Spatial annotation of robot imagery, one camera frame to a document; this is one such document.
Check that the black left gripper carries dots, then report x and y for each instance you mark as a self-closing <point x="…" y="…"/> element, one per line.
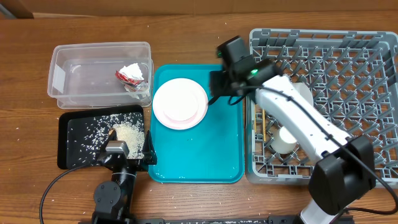
<point x="149" y="156"/>

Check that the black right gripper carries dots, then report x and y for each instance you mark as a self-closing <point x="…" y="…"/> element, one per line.
<point x="214" y="89"/>

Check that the wooden chopstick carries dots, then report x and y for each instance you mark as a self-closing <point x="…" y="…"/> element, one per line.
<point x="264" y="132"/>
<point x="255" y="119"/>

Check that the pink plate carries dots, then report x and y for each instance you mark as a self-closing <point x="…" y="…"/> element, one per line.
<point x="202" y="100"/>

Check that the pink bowl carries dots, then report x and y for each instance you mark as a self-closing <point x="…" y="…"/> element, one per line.
<point x="179" y="100"/>

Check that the rice food scraps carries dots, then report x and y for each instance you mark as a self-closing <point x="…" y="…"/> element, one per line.
<point x="127" y="137"/>

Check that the red snack wrapper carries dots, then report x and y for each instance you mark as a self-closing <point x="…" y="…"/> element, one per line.
<point x="131" y="85"/>

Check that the white napkin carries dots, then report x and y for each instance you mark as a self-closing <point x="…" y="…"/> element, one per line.
<point x="132" y="72"/>

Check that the white paper cup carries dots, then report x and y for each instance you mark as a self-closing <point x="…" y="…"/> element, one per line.
<point x="284" y="142"/>

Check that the grey bowl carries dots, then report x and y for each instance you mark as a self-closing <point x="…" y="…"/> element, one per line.
<point x="304" y="91"/>

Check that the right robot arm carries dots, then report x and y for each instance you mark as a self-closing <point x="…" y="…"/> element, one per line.
<point x="344" y="166"/>

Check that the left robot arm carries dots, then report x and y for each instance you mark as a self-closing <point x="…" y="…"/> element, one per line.
<point x="113" y="198"/>

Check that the black food waste tray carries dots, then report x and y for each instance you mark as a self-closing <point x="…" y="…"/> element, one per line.
<point x="62" y="160"/>

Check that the grey dishwasher rack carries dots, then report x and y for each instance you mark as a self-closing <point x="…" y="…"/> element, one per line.
<point x="353" y="79"/>

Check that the teal plastic tray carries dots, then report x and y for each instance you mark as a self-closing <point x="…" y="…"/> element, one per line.
<point x="210" y="152"/>

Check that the clear plastic bin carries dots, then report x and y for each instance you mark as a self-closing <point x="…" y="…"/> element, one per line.
<point x="83" y="76"/>

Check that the black bar at table edge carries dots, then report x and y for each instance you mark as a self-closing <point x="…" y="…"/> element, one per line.
<point x="272" y="219"/>

